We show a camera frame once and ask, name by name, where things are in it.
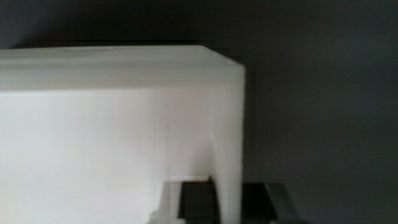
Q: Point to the white drawer cabinet frame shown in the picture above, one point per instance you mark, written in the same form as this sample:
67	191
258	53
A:
121	123

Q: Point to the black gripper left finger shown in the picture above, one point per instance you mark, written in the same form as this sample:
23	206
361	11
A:
188	203

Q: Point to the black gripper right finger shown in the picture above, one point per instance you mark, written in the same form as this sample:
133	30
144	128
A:
266	205

